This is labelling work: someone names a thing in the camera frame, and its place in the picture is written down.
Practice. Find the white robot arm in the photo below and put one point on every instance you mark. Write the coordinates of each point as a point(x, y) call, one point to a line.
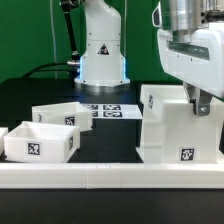
point(190, 37)

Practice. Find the paper sheet with tags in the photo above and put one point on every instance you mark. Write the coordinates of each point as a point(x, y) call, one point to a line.
point(115, 111)

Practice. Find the white drawer box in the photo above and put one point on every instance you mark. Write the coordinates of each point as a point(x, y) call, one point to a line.
point(41, 143)
point(71, 113)

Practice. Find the white drawer cabinet frame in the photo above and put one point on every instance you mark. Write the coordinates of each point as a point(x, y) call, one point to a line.
point(172, 133)

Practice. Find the white front drawer box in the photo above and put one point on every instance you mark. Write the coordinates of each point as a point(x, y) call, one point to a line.
point(41, 143)

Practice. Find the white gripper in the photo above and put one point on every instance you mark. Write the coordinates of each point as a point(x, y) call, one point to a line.
point(200, 63)

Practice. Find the white rear drawer box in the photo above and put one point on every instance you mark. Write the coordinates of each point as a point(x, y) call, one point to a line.
point(71, 113)

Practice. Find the white L-shaped fence rail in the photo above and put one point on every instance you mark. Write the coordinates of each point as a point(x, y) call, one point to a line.
point(118, 176)

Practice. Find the white block at left edge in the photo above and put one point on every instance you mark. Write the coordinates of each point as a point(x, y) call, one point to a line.
point(3, 133)

